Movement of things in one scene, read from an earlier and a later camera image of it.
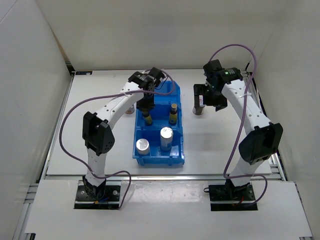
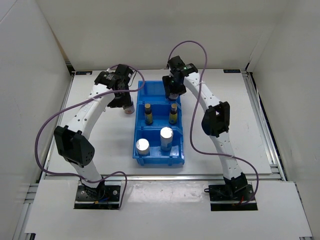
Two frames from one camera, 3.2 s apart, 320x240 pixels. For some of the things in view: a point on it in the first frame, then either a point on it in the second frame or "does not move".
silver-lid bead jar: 142,146 does not move
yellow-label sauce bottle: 146,114 does not move
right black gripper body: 213,97 → 174,87
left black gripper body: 147,102 → 120,100
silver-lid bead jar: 166,138 does not move
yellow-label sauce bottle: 173,115 does not move
